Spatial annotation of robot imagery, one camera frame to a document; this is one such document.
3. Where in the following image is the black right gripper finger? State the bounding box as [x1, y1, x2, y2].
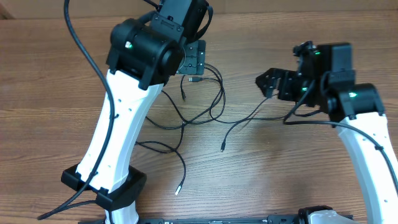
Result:
[256, 77, 278, 98]
[259, 68, 289, 80]

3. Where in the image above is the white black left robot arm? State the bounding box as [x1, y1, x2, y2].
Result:
[62, 1, 213, 223]

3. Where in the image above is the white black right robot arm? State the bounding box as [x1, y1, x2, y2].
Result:
[256, 41, 397, 223]

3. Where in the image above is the black thin USB cable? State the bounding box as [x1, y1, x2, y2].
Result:
[208, 91, 290, 153]

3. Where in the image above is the black cable white-tipped plug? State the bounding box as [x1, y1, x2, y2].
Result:
[135, 74, 187, 196]

